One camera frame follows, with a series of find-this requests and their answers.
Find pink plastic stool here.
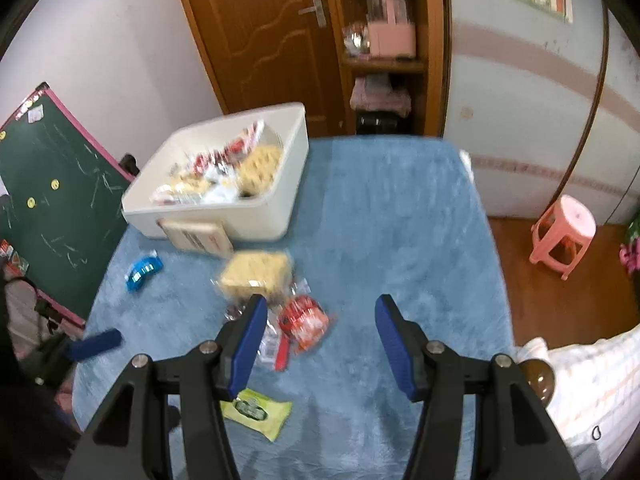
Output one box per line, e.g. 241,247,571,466
529,194,597,281

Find brown wooden door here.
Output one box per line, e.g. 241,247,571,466
181,0,347,138

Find brown paper snack packet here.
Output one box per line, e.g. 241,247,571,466
157,219,234,258

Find dark red snack packet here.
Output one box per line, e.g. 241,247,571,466
256,310,290,372

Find wooden corner shelf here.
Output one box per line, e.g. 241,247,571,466
328,0,452,136

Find white plastic storage bin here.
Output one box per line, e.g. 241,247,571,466
122,103,309,242

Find small red snack packet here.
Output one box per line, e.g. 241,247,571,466
278,295,331,353

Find pink gift box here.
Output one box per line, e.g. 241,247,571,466
367,0,416,58

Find blue candy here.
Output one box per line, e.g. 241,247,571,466
125,252,164,292

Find yellow green snack packet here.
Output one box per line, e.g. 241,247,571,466
220,389,293,442

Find green chalkboard pink frame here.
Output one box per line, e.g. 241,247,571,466
0,84,134,325

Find red white wafer bar pack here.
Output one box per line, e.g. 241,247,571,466
190,119,265,176

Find small clear bag crackers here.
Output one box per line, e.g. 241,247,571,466
216,250,293,300

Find checked white pillow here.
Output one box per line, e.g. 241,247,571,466
514,327,639,479

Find clear bag yellow puffs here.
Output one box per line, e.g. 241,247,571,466
238,145,283,196

